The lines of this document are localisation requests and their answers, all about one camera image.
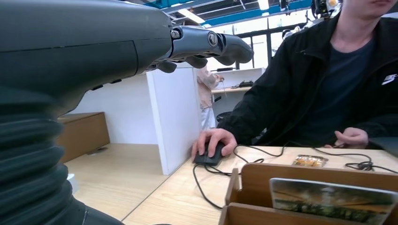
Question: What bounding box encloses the black computer mouse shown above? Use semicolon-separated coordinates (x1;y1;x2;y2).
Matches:
193;141;225;167

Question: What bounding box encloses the standing person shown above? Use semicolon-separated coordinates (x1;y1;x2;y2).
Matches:
196;67;224;130

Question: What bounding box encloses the seated person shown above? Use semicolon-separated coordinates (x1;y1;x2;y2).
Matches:
217;0;398;150

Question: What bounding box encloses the wooden card organizer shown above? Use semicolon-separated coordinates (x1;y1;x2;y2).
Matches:
218;163;398;225

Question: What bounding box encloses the yellow scenic room key card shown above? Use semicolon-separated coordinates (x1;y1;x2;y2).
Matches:
269;177;398;225

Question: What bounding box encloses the white background desk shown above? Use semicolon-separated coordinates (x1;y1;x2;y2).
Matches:
211;67;265;118

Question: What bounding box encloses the white counter partition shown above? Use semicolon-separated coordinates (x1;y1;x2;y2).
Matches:
67;67;203;176

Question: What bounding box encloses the brown cardboard box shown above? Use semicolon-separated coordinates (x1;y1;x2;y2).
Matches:
56;112;111;164

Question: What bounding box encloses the long ceiling light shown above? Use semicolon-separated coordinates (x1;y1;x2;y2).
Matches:
177;8;206;25

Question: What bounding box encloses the black mouse cable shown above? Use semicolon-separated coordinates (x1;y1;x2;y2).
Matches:
192;142;398;210

